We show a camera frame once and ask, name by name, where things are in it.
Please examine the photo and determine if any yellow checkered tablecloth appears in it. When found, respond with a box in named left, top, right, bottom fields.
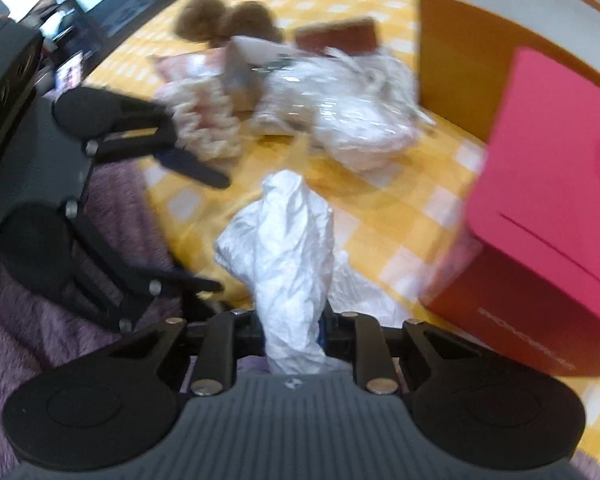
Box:
left=82, top=0, right=600, bottom=470

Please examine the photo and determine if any pink snack packet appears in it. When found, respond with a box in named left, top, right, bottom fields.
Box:
left=150, top=48, right=226, bottom=93

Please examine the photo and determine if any brown bear-shaped sponge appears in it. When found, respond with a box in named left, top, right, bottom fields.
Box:
left=294, top=16, right=380, bottom=55

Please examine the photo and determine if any red box with pink balls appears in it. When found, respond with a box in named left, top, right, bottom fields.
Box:
left=420, top=48, right=600, bottom=376

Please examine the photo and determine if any orange cardboard box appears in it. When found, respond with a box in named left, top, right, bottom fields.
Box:
left=418, top=0, right=600, bottom=141

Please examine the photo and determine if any purple fluffy rug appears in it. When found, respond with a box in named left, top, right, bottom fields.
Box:
left=0, top=162, right=173, bottom=479

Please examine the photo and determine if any brown knotted plush toy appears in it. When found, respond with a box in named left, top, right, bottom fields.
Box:
left=173, top=0, right=284, bottom=48

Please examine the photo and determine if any white plastic bundle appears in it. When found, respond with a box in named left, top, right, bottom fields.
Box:
left=252, top=48, right=436, bottom=174

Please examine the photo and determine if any pink white crochet bag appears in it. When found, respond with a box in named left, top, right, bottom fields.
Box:
left=154, top=78, right=242, bottom=162

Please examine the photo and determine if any white tissue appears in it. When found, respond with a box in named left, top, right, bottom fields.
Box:
left=214, top=170, right=410, bottom=375

